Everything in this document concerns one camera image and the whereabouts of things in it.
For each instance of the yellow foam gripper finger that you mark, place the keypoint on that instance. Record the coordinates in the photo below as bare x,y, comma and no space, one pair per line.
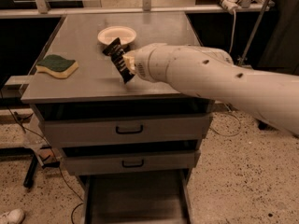
129,59

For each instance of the black rxbar chocolate bar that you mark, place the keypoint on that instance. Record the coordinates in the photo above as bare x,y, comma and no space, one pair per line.
115,51

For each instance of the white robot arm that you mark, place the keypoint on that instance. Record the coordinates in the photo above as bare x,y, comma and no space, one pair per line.
272,98

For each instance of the grey drawer cabinet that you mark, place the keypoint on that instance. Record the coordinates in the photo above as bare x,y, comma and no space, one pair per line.
97,91

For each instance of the grey top drawer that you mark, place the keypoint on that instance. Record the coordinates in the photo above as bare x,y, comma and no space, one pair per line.
96,132

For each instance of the grey drawer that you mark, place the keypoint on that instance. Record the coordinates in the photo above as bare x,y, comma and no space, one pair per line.
96,132
157,197
128,163

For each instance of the grey middle drawer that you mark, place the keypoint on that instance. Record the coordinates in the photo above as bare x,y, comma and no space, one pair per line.
128,163

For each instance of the grey bottom drawer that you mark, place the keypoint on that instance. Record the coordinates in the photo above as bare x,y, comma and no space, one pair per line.
157,197

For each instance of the white paper bowl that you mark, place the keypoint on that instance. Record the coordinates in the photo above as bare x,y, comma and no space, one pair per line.
126,35

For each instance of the green yellow sponge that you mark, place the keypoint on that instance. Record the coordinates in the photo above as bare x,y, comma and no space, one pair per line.
57,66

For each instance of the black floor clamp tool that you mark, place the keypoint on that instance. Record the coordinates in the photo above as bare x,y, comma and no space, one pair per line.
29,179

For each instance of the dark cabinet at right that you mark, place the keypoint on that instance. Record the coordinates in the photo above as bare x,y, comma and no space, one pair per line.
281,53

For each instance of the metal diagonal pole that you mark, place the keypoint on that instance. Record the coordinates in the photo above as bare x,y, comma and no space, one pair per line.
253,33

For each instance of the white sneaker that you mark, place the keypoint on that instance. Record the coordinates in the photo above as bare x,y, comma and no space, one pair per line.
15,216

